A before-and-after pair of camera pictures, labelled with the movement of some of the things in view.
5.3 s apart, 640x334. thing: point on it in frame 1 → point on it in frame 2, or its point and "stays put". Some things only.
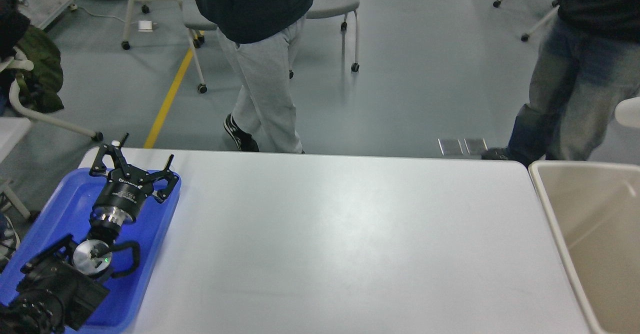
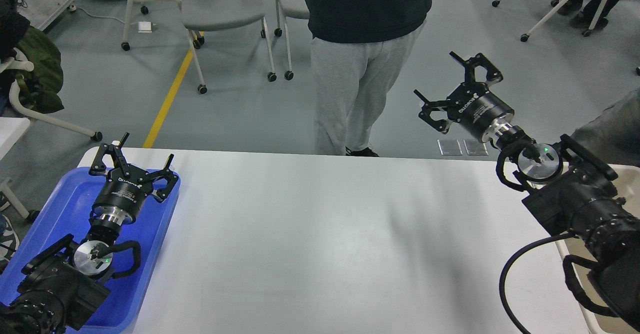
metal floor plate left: x=451 y=146 stays put
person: x=588 y=61 → x=614 y=136
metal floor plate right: x=474 y=145 stays put
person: x=260 y=18 → x=364 y=27
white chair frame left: x=14 y=64 stays put
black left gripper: x=121 y=198 stays put
